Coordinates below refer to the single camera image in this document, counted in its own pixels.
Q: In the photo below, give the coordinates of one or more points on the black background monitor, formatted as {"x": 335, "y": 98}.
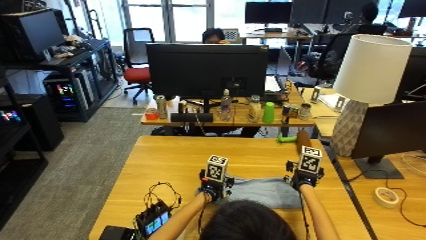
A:
{"x": 268, "y": 12}
{"x": 413, "y": 8}

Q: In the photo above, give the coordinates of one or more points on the small red cup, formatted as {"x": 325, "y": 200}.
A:
{"x": 152, "y": 115}

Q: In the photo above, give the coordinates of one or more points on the glass jar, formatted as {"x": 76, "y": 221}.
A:
{"x": 305, "y": 111}

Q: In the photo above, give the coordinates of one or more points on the person's right hand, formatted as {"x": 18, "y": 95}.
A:
{"x": 305, "y": 181}

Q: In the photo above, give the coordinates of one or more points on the white tape roll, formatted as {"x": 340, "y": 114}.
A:
{"x": 385, "y": 197}

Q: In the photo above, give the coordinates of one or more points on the white table lamp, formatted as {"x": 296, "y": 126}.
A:
{"x": 373, "y": 70}

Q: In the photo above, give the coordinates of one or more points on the black monitor with square stand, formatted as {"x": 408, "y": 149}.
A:
{"x": 393, "y": 130}

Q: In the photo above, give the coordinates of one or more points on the large black monitor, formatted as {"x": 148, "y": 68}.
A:
{"x": 207, "y": 70}

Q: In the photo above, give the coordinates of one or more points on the computer tower with coloured lights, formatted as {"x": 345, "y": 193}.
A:
{"x": 68, "y": 93}

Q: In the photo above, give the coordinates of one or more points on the small silver stand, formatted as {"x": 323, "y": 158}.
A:
{"x": 316, "y": 95}

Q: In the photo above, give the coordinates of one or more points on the red office chair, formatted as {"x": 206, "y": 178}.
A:
{"x": 138, "y": 75}

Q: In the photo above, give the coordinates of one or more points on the black shelf unit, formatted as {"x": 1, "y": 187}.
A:
{"x": 100, "y": 63}

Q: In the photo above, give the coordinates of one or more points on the black box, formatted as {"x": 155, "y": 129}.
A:
{"x": 116, "y": 233}

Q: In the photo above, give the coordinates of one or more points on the black monitor on shelf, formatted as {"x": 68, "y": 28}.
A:
{"x": 35, "y": 33}

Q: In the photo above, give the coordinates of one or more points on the green cup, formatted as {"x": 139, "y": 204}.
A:
{"x": 268, "y": 113}

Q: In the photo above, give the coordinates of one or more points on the white mug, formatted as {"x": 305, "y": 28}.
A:
{"x": 174, "y": 105}

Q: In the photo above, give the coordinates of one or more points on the person's left hand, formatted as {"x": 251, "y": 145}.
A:
{"x": 215, "y": 190}

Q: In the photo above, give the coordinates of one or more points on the printed marker board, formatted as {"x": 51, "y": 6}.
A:
{"x": 231, "y": 34}

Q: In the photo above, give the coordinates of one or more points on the glass bottle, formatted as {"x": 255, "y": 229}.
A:
{"x": 255, "y": 110}

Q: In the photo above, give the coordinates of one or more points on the small device with lit screen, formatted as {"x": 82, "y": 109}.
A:
{"x": 155, "y": 221}

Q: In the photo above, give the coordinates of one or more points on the plush toys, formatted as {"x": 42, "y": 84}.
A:
{"x": 68, "y": 45}

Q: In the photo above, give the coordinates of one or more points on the clear water bottle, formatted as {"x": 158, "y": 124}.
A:
{"x": 226, "y": 106}

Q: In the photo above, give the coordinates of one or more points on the grey-blue cloth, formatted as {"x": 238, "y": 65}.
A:
{"x": 267, "y": 191}

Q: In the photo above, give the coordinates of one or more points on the black office chair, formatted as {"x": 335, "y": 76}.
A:
{"x": 331, "y": 58}

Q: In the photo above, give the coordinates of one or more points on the black metal rack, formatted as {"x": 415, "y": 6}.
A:
{"x": 18, "y": 173}

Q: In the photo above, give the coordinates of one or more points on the white marker cube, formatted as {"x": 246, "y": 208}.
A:
{"x": 216, "y": 170}
{"x": 311, "y": 161}

